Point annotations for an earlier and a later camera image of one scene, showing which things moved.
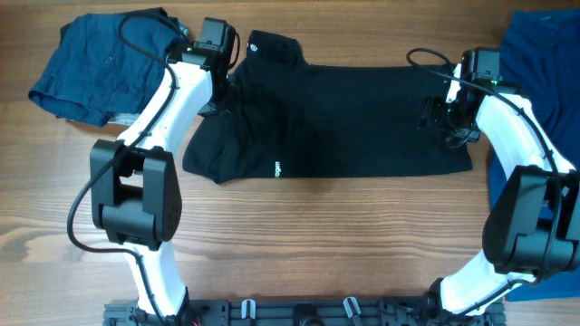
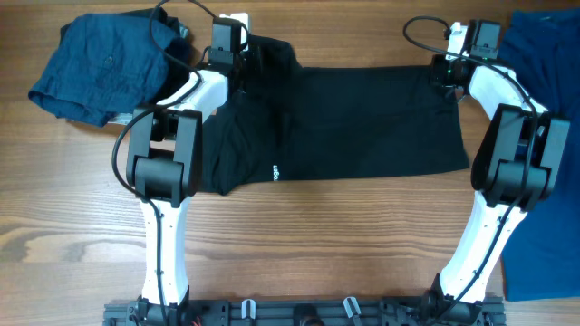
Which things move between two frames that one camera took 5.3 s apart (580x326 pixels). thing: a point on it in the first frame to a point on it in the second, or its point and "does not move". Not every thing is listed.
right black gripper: [430, 117] to [438, 63]
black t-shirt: [285, 117] does not move
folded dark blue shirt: [93, 75] does not move
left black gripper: [208, 109] to [256, 53]
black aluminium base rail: [304, 312] does not move
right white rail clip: [352, 306] does not move
